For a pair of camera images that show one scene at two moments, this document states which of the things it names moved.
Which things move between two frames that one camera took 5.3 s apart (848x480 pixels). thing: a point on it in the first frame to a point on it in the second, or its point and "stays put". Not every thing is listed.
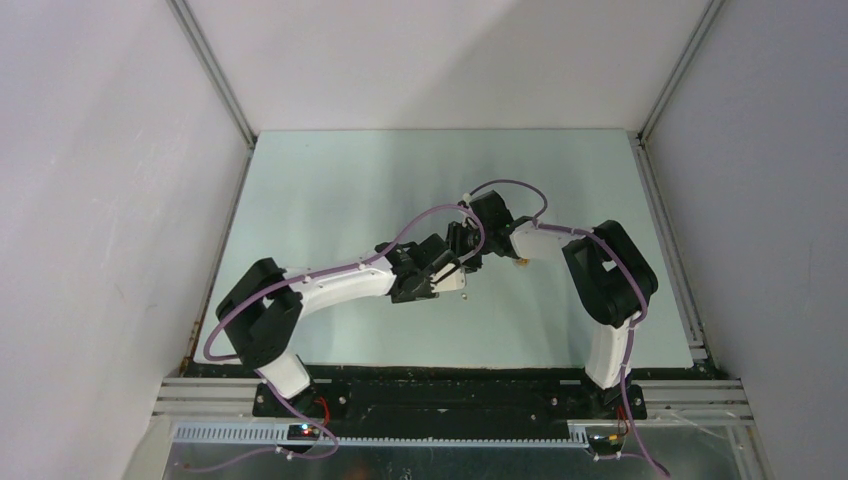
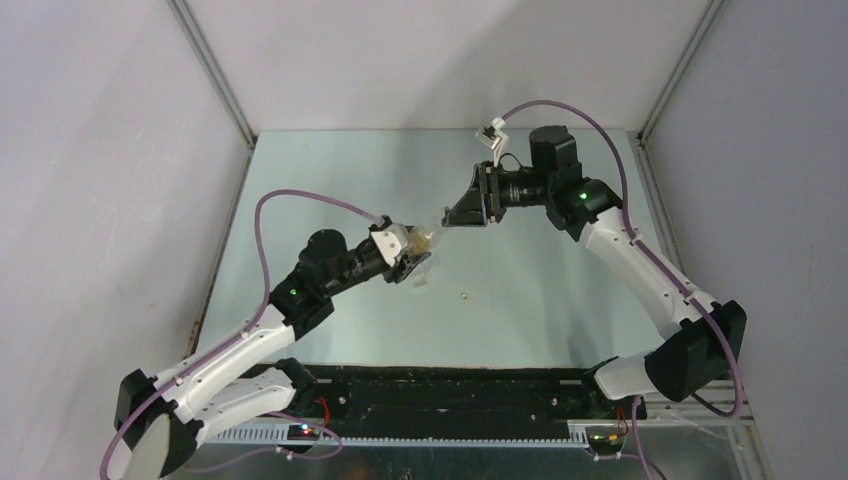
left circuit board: x=303 y=432 stays put
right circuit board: x=606 y=443 stays put
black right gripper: x=457 y=232 to x=481 y=200
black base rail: x=449 y=395 stays put
